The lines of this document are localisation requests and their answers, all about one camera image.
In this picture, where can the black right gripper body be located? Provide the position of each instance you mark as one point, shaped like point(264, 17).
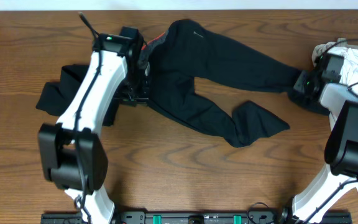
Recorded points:
point(304, 81)

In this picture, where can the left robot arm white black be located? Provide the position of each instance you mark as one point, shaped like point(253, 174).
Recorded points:
point(71, 152)

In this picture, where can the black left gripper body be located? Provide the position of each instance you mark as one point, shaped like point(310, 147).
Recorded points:
point(132, 98)

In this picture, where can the beige grey garment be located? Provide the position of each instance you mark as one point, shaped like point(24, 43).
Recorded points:
point(319, 49)

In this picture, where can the folded black polo shirt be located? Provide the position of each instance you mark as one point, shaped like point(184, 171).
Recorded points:
point(57, 96)

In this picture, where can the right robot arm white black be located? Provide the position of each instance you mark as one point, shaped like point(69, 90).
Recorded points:
point(340, 171)

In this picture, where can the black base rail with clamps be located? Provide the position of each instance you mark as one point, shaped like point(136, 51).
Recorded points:
point(254, 215)

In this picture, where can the dark navy leggings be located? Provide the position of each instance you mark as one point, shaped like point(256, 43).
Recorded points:
point(186, 51)

